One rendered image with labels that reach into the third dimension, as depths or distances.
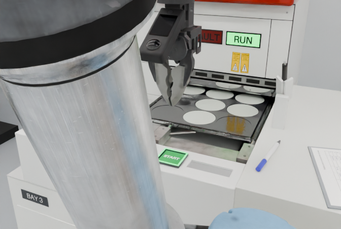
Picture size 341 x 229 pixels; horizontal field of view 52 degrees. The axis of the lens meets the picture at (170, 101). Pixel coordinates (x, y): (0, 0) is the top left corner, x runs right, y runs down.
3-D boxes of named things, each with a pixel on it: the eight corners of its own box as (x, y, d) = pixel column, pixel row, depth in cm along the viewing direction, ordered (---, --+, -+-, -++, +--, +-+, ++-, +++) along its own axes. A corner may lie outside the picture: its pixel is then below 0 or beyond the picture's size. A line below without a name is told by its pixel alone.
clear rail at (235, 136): (135, 118, 110) (135, 113, 110) (256, 141, 96) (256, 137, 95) (133, 119, 109) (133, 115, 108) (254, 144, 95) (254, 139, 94)
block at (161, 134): (160, 134, 102) (160, 125, 101) (171, 136, 101) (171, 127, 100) (147, 146, 95) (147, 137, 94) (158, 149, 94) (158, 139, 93)
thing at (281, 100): (273, 118, 92) (279, 69, 87) (288, 121, 91) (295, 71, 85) (269, 128, 87) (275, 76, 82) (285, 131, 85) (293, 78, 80)
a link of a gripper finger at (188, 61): (194, 85, 67) (195, 39, 64) (191, 88, 66) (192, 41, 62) (171, 82, 69) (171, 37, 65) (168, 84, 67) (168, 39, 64)
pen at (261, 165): (277, 138, 80) (255, 166, 69) (282, 139, 79) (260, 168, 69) (277, 141, 80) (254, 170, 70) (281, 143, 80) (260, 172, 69)
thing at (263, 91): (163, 95, 139) (163, 72, 136) (277, 115, 122) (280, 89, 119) (161, 97, 138) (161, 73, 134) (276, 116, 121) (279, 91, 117)
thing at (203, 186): (48, 162, 99) (41, 117, 94) (241, 217, 78) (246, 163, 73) (23, 180, 91) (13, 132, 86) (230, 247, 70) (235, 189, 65)
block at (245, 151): (243, 152, 93) (244, 141, 92) (256, 154, 91) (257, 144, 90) (235, 167, 86) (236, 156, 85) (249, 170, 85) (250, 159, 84)
